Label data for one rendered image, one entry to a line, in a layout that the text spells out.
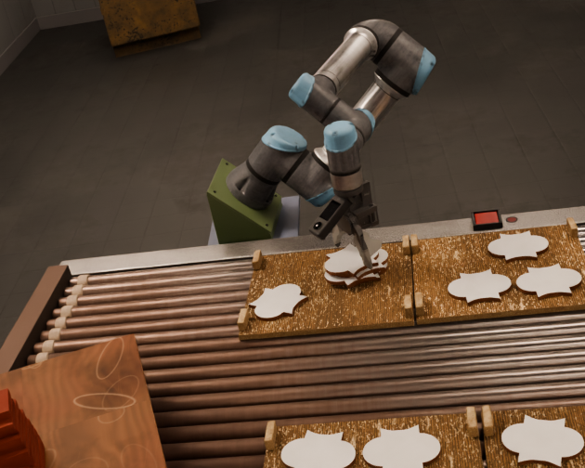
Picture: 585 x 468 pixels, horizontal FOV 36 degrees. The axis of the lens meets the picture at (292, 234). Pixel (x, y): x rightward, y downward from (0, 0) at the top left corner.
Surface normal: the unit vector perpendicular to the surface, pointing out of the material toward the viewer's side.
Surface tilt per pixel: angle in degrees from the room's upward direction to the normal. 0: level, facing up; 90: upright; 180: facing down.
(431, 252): 0
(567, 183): 0
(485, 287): 0
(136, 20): 90
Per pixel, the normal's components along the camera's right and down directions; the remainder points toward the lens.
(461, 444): -0.17, -0.86
